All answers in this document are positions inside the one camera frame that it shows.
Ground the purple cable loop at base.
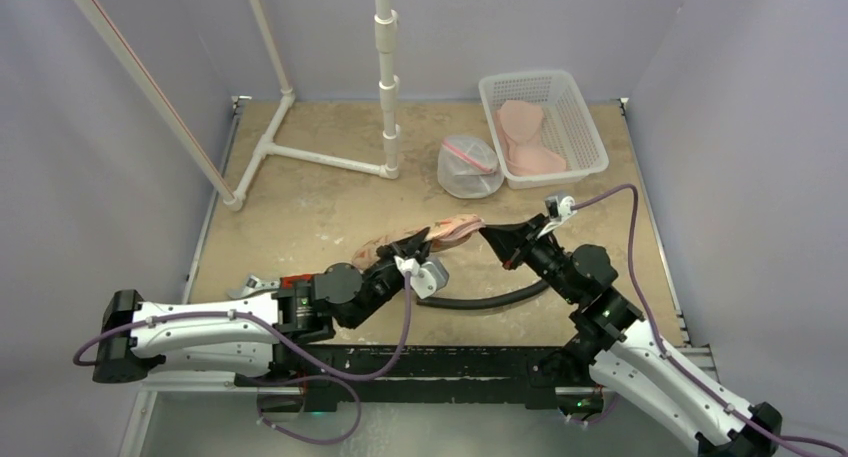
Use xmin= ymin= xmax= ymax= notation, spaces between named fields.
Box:
xmin=255 ymin=374 xmax=362 ymax=446

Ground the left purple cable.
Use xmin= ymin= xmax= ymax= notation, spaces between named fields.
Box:
xmin=72 ymin=271 xmax=415 ymax=382

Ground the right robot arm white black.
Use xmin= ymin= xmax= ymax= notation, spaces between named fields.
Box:
xmin=480 ymin=215 xmax=782 ymax=456

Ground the black corrugated hose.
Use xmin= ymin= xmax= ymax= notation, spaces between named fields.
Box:
xmin=415 ymin=280 xmax=548 ymax=312

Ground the white plastic basket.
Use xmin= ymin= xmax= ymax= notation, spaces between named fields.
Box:
xmin=478 ymin=70 xmax=609 ymax=190

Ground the pink bra in basket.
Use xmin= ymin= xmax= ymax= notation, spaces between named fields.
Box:
xmin=496 ymin=100 xmax=568 ymax=177

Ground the floral mesh laundry bag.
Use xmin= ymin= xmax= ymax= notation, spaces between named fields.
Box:
xmin=351 ymin=213 xmax=486 ymax=271

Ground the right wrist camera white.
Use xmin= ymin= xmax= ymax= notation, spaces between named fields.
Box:
xmin=537 ymin=192 xmax=576 ymax=237

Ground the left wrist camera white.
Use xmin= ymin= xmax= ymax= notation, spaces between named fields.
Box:
xmin=394 ymin=256 xmax=450 ymax=300

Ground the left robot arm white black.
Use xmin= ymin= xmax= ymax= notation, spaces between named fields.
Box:
xmin=88 ymin=230 xmax=449 ymax=386

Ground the red adjustable wrench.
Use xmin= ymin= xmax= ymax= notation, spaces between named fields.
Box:
xmin=226 ymin=274 xmax=313 ymax=301

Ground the white mesh laundry bag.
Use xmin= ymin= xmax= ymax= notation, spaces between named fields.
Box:
xmin=437 ymin=135 xmax=504 ymax=199

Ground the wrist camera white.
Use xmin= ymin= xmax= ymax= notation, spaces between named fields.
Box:
xmin=394 ymin=256 xmax=450 ymax=300
xmin=537 ymin=192 xmax=576 ymax=237

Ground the white pvc pipe rack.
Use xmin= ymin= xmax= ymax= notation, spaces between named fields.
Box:
xmin=72 ymin=0 xmax=401 ymax=212

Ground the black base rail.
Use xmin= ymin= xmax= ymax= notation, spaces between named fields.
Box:
xmin=231 ymin=343 xmax=624 ymax=412

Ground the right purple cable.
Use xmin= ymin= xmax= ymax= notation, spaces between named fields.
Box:
xmin=569 ymin=183 xmax=848 ymax=457

